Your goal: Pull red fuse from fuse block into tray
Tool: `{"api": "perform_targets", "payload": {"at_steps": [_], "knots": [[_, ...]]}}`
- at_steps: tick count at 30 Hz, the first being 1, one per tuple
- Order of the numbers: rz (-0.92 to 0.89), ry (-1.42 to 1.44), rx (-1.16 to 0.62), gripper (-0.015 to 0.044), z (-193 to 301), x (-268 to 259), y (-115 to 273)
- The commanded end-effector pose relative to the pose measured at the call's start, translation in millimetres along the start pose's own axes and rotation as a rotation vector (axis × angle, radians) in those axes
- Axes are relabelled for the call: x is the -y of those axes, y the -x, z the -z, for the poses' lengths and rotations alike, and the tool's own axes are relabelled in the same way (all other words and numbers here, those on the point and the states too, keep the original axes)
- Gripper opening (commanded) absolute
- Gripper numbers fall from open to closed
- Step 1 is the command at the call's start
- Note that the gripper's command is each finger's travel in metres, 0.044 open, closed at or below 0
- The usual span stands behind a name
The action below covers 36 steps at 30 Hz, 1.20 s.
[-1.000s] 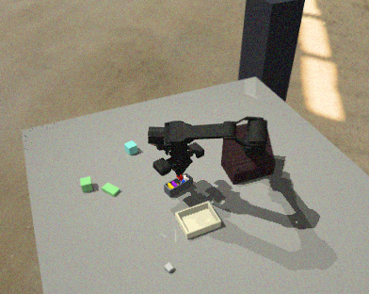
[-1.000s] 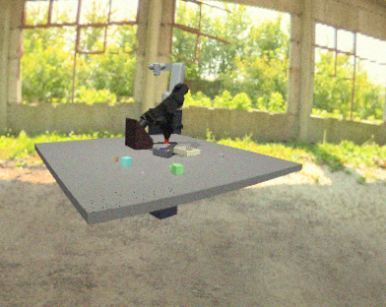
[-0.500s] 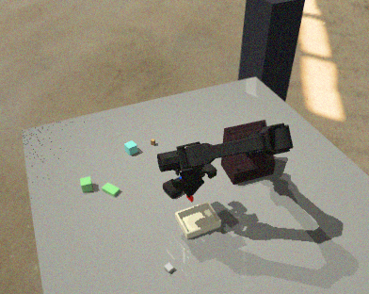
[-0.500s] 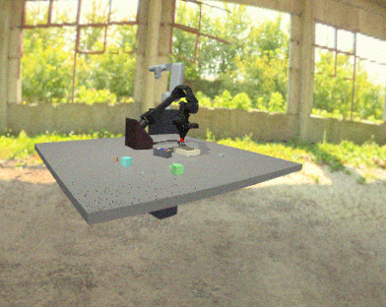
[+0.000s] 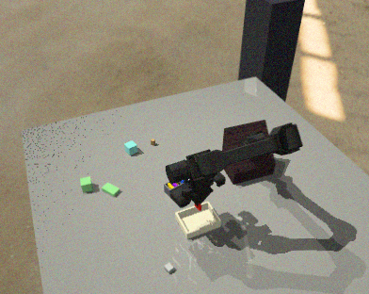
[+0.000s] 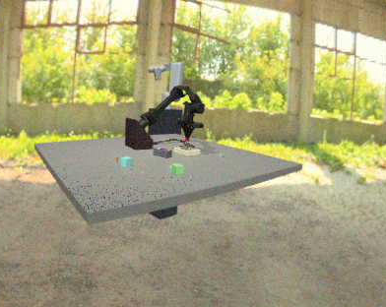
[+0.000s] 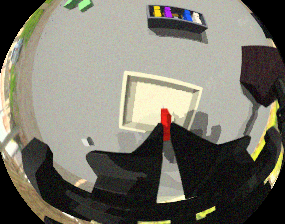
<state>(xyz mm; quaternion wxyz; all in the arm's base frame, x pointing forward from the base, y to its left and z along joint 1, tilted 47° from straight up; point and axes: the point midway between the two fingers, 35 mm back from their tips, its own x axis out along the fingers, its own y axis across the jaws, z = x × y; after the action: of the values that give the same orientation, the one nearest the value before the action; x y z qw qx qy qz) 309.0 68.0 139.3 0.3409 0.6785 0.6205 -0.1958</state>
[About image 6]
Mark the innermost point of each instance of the small green block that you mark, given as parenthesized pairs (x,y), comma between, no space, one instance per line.
(177,169)

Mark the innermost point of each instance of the cream shallow tray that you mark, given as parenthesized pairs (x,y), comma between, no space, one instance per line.
(186,151)

